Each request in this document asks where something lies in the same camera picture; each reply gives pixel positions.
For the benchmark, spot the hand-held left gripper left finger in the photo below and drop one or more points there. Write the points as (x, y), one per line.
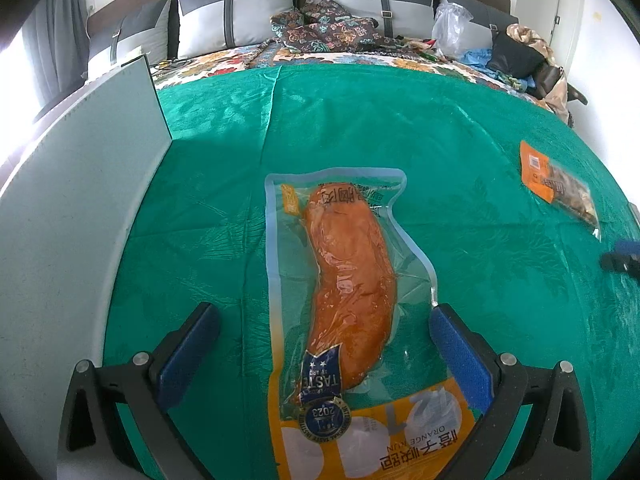
(190, 355)

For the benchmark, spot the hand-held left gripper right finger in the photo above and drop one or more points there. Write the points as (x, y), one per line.
(460, 357)

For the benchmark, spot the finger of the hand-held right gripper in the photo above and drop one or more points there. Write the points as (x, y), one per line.
(622, 261)

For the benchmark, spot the orange snack packet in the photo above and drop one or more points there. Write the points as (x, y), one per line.
(540, 170)

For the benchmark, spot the yellow-rimmed clear chicken packet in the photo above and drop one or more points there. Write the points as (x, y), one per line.
(345, 270)

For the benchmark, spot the grey board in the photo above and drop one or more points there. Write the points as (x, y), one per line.
(60, 220)

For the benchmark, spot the brown chair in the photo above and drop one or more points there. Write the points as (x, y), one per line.
(572, 95)

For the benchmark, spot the green blanket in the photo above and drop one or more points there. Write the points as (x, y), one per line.
(450, 160)

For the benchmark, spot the black bag with clothes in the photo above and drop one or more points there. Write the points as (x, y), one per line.
(532, 40)

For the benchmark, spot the white door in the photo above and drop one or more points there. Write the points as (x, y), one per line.
(570, 15)

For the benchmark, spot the blue cloth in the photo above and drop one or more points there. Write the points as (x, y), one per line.
(475, 56)

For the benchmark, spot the grey and white pillow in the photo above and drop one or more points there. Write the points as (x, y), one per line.
(135, 35)
(487, 10)
(370, 2)
(235, 15)

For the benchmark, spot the clear plastic bag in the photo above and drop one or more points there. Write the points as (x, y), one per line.
(450, 30)

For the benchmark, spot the floral bed sheet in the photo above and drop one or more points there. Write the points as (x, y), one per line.
(225, 62)

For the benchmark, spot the grey curtain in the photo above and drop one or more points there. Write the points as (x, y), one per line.
(55, 35)

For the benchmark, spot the dark floral cloth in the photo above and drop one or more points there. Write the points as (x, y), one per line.
(325, 30)

